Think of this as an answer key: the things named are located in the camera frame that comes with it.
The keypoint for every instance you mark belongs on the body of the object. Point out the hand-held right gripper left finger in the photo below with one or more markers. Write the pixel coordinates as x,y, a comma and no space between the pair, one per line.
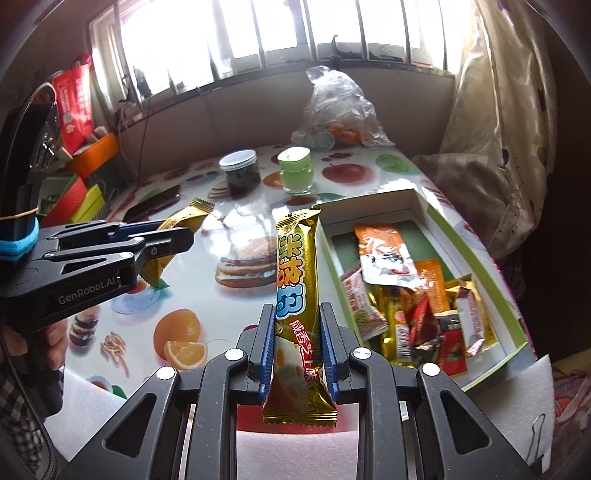
267,350

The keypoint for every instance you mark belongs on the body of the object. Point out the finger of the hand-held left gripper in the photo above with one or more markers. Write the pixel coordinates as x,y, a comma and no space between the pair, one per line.
157,247
122,229

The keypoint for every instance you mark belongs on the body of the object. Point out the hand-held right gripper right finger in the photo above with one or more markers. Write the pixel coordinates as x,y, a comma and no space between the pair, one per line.
328,350

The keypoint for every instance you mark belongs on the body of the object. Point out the yellow round pastry packet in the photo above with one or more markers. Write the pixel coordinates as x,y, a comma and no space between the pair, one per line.
184,221

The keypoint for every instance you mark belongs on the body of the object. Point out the yellow snack packet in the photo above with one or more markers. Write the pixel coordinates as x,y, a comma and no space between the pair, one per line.
399,334

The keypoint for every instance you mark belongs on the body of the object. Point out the long gold snack bar packet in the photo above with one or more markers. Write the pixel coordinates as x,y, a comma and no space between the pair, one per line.
298,258

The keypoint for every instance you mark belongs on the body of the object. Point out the red black snack packet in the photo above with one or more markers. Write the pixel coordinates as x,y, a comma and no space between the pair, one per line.
422,321

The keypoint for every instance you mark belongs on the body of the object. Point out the silver orange snack pouch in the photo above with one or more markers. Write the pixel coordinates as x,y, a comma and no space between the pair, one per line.
383,258

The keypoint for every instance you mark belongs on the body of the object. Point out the large orange snack pouch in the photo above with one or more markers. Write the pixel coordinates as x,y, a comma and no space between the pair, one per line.
431,281

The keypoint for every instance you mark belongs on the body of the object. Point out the small white red-patterned packet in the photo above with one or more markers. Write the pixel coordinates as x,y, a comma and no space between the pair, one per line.
475,321

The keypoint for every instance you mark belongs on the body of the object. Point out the green cardboard box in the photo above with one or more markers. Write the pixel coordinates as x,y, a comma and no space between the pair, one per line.
461,221

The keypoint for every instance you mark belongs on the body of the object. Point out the person's left forearm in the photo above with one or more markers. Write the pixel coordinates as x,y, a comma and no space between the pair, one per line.
18,420

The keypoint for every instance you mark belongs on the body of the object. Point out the person's left hand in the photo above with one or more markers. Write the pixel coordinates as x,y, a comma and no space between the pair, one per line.
56,346

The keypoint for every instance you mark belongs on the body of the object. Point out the yellow-green box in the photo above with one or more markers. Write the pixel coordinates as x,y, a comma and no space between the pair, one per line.
90,203

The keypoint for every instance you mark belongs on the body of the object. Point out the dark smartphone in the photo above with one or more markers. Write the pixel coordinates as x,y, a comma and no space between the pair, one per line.
154,203

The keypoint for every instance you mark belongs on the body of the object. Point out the printed food tablecloth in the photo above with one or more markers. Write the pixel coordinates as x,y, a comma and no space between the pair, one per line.
194,286

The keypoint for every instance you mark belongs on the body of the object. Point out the red textured box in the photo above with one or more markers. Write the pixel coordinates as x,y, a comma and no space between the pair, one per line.
69,201

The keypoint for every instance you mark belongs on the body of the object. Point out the orange box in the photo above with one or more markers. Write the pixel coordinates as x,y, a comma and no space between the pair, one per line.
94,152

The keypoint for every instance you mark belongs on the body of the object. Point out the dark jar with pale lid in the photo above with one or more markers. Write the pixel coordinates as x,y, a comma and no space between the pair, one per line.
239,177

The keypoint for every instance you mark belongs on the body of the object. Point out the white foam sheet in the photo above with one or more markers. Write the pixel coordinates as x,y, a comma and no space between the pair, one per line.
92,415
521,392

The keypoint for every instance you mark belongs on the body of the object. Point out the red paper bag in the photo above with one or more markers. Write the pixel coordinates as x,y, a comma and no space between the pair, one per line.
74,101

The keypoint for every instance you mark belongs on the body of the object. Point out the green jar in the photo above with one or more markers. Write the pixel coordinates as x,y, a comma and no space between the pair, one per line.
295,173

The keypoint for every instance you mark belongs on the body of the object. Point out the black binder clip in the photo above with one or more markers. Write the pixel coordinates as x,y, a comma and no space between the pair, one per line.
536,438

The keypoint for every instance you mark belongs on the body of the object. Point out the clear plastic bag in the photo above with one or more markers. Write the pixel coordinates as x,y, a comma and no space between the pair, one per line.
341,106

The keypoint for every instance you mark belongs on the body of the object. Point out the black figurine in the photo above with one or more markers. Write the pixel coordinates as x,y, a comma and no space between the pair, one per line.
344,51

